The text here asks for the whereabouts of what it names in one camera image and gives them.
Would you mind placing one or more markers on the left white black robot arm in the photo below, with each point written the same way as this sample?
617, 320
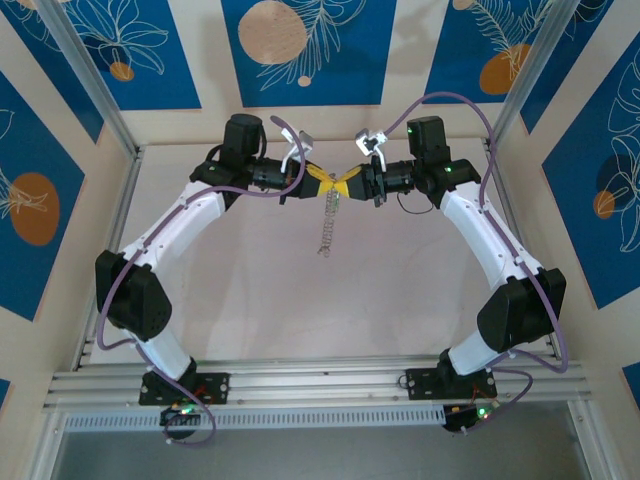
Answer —
180, 220

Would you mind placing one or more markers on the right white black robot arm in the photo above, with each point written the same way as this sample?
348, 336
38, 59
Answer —
475, 235

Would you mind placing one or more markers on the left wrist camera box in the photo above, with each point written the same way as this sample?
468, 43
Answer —
302, 142

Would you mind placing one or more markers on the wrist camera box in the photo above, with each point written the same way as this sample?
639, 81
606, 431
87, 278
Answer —
367, 142
302, 142

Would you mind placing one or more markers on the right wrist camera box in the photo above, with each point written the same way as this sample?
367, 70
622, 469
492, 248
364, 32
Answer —
367, 142

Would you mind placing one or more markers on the aluminium table side rail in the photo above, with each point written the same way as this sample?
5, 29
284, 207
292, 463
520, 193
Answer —
115, 240
507, 200

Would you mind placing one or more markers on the aluminium frame post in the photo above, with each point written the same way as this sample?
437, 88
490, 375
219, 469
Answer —
89, 75
531, 75

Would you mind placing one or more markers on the aluminium mounting rail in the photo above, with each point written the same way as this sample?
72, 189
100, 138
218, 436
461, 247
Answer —
320, 385

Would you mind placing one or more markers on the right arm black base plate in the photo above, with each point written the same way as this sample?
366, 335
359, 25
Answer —
425, 382

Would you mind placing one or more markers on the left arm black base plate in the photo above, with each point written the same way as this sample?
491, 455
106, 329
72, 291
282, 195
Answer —
215, 386

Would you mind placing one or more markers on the aluminium frame leg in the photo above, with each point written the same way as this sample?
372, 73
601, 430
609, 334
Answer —
47, 450
591, 450

